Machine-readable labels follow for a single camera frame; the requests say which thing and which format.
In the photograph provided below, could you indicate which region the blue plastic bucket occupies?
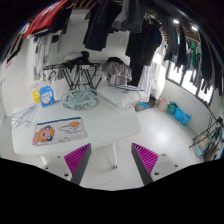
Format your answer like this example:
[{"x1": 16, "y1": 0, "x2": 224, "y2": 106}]
[
  {"x1": 174, "y1": 108, "x2": 184, "y2": 121},
  {"x1": 181, "y1": 114, "x2": 191, "y2": 126}
]

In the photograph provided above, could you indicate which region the red hanging garment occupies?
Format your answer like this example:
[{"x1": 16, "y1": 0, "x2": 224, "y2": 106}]
[{"x1": 23, "y1": 0, "x2": 73, "y2": 38}]

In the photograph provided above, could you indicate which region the white wire hangers pile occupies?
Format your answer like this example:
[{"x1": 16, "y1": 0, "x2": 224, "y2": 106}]
[{"x1": 11, "y1": 104, "x2": 40, "y2": 137}]

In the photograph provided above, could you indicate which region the pink plastic bucket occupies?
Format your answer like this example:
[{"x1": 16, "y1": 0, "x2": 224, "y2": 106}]
[{"x1": 158, "y1": 97, "x2": 170, "y2": 112}]

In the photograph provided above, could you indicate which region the white folding table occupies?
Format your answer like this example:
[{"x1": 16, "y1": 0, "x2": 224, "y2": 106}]
[{"x1": 11, "y1": 94, "x2": 141, "y2": 169}]

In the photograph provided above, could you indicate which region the yellow detergent box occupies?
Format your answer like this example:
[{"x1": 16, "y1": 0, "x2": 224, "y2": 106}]
[{"x1": 33, "y1": 90, "x2": 40, "y2": 103}]

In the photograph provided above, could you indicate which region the grey garment on rack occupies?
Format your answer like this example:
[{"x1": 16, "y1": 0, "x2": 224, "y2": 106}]
[{"x1": 100, "y1": 61, "x2": 132, "y2": 85}]

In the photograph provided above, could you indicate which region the black hanging jacket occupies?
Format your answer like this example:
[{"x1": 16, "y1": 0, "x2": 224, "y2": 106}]
[{"x1": 83, "y1": 0, "x2": 122, "y2": 51}]

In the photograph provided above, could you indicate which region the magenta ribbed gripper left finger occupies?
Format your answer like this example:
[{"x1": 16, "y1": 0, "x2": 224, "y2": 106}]
[{"x1": 64, "y1": 144, "x2": 92, "y2": 185}]

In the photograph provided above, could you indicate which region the white ironing board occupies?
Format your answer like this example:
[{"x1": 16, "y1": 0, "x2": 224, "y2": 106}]
[{"x1": 98, "y1": 85, "x2": 148, "y2": 108}]

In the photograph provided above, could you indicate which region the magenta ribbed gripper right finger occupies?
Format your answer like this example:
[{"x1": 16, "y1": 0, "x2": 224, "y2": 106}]
[{"x1": 131, "y1": 143, "x2": 159, "y2": 185}]

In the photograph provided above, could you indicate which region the black rack at right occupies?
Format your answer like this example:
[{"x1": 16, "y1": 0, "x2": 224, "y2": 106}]
[{"x1": 190, "y1": 114, "x2": 224, "y2": 162}]

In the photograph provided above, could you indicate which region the blue laundry detergent bottle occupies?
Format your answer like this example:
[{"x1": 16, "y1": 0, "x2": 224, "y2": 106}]
[{"x1": 39, "y1": 86, "x2": 55, "y2": 107}]

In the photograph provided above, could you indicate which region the dark hanging clothes centre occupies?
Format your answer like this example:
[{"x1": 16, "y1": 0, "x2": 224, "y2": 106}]
[{"x1": 125, "y1": 19, "x2": 162, "y2": 87}]

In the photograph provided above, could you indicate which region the black folding drying rack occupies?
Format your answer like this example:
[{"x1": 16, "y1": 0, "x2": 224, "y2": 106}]
[{"x1": 44, "y1": 63, "x2": 102, "y2": 90}]

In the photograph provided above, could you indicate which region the teal plastic bucket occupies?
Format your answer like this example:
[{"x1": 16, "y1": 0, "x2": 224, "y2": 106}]
[{"x1": 167, "y1": 102, "x2": 178, "y2": 115}]

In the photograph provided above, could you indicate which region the round teal clip hanger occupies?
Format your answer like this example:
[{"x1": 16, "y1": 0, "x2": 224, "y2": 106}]
[{"x1": 61, "y1": 90, "x2": 98, "y2": 110}]

